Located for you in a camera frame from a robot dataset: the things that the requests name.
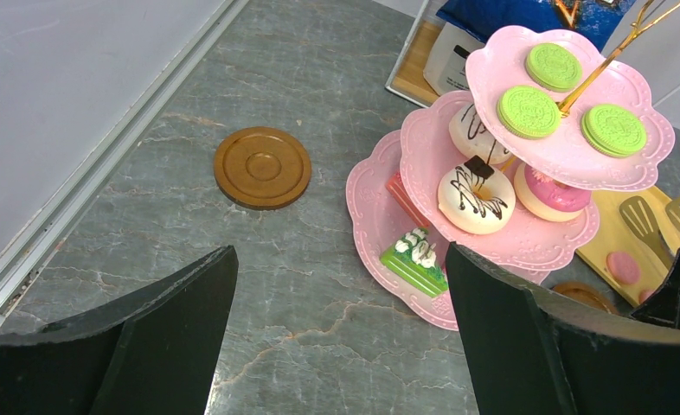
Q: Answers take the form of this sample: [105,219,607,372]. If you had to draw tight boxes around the blue Doritos chip bag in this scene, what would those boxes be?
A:
[436,0,635,50]

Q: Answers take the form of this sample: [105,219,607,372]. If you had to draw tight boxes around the green sandwich cookie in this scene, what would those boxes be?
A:
[581,104,647,158]
[497,85,561,140]
[525,42,582,93]

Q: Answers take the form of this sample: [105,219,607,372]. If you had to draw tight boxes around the white wire wooden shelf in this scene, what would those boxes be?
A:
[384,0,487,109]

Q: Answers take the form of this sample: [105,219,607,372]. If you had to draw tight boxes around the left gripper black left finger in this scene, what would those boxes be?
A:
[0,246,239,414]

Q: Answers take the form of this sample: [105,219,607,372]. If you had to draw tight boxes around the yellow serving tray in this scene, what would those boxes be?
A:
[577,186,680,307]

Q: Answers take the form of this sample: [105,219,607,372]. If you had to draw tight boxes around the metal serving tongs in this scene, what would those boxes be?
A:
[619,195,680,271]

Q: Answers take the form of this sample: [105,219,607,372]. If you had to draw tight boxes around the pink sandwich cookie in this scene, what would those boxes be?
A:
[606,251,641,285]
[638,289,655,304]

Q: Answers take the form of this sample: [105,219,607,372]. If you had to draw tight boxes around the pink sandwich cookie middle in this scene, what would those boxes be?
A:
[638,289,655,304]

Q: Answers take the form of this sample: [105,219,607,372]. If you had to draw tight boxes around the white striped donut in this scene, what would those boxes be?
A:
[448,104,511,165]

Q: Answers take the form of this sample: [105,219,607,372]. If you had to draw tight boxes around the pink sandwich cookie far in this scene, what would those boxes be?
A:
[606,251,641,285]

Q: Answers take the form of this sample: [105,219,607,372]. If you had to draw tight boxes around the grey ceramic mug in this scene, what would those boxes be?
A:
[423,22,484,95]

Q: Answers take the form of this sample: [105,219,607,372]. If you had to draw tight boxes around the chocolate white donut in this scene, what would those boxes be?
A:
[437,156,516,235]

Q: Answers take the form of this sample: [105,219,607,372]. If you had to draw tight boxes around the red strawberry cake slice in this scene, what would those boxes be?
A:
[385,171,431,228]

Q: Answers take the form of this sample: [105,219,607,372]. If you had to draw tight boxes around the green cake slice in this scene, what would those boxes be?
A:
[380,227,448,298]

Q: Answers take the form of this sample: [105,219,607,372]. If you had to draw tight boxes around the pink three-tier cake stand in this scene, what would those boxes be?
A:
[346,26,676,330]

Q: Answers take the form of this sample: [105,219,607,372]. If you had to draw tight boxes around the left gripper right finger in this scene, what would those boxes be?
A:
[446,244,680,414]

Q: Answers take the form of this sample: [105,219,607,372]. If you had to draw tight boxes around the pink frosted donut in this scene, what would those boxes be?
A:
[513,163,592,222]

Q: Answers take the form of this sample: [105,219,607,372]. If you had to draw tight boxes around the brown round coaster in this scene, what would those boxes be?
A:
[552,281,619,315]
[213,126,311,210]

